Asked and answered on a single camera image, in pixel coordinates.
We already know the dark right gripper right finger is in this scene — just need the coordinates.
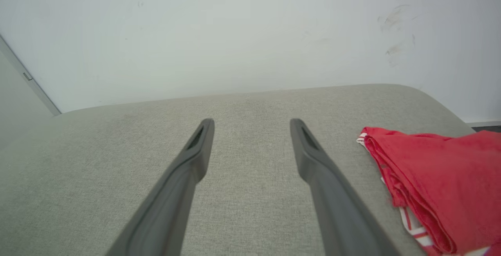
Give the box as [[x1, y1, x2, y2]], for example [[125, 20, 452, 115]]
[[290, 118, 400, 256]]

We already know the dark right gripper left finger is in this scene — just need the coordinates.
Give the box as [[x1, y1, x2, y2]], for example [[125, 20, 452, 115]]
[[106, 118, 215, 256]]

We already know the red and white basketball jersey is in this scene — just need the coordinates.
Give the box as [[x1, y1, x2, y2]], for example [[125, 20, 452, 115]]
[[356, 127, 501, 256]]

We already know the grey metal wall rail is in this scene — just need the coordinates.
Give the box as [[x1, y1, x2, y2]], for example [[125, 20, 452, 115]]
[[0, 35, 62, 116]]

